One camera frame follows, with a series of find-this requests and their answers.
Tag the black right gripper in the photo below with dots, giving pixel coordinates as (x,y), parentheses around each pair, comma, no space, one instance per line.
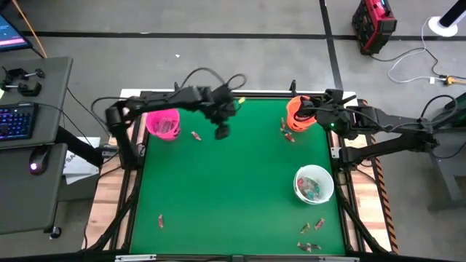
(335,107)

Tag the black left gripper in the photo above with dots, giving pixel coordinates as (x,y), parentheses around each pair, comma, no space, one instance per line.
(220,109)

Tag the long pink candy wrapper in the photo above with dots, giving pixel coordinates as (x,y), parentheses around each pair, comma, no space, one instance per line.
(164,125)

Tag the white halloween face bucket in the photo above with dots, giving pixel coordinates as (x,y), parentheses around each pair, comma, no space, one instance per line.
(325,174)

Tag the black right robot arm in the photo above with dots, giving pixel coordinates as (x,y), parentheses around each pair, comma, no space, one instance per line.
(382,123)

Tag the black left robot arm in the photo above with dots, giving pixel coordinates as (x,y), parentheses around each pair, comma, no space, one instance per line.
(164,100)

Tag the red white wrapped candy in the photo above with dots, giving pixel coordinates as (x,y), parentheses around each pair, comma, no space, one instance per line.
(196,135)

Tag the pink halloween face bucket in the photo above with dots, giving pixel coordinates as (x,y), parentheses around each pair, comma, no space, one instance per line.
(164,136)

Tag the red candy clear wrapper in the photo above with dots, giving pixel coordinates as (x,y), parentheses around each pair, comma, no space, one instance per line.
(301,182)

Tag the yellow green wrapped candy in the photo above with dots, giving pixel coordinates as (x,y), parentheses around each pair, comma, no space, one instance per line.
(305,228)

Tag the dark wrapped candy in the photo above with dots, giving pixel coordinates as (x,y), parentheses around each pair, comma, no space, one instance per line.
(303,246)
(314,246)

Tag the orange jack-o-lantern bucket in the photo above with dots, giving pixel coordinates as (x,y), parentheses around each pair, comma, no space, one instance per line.
(295,124)

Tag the green table mat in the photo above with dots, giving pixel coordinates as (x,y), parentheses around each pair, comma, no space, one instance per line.
(236,200)

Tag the red black power station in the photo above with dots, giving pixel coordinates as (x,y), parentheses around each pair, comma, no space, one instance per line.
(374,23)

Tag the yellow black hazard tape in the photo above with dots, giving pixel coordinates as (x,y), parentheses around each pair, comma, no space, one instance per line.
(384,203)

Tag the white paper sheet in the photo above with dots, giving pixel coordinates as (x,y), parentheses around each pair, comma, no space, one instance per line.
(78,169)

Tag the grey metal stand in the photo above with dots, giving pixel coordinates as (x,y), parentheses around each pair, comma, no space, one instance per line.
(448,167)

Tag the black device green edge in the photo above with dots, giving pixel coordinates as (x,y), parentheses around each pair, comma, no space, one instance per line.
(458,103)

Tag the floor stand white base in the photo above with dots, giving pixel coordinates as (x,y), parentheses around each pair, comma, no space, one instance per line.
(444,25)

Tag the black computer mouse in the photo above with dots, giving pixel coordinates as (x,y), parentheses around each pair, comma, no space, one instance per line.
(38,160)

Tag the black desk caster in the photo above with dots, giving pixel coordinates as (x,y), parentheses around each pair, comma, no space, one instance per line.
(55,232)

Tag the grey desk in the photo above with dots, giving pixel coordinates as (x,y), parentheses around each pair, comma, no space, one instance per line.
(32,196)

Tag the black c-clamp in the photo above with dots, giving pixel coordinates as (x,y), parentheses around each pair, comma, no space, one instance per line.
(22,74)
(22,88)

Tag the backlit black keyboard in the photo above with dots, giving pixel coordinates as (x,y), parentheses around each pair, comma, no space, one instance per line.
(16,122)

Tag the yellow pole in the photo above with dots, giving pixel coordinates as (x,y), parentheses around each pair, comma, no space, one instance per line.
(29,29)

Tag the monitor with blue screen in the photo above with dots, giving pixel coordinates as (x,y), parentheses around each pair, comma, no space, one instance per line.
(11,34)

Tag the black frame clamp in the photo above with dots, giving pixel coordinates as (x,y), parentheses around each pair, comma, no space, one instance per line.
(292,88)
(176,87)

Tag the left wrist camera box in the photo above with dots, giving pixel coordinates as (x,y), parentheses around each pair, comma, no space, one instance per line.
(238,102)

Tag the white corner bracket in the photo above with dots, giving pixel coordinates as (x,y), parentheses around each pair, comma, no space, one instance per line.
(336,152)

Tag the black aluminium rig frame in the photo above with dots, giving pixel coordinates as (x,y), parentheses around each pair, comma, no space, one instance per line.
(262,95)

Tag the silver metal bracket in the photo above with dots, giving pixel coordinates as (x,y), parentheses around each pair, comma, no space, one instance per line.
(135,258)
(338,259)

